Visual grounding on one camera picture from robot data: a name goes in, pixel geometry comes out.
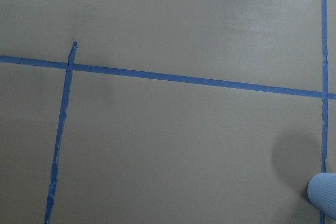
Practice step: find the blue ribbed cup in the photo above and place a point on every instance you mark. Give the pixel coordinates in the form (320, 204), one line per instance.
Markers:
(321, 193)

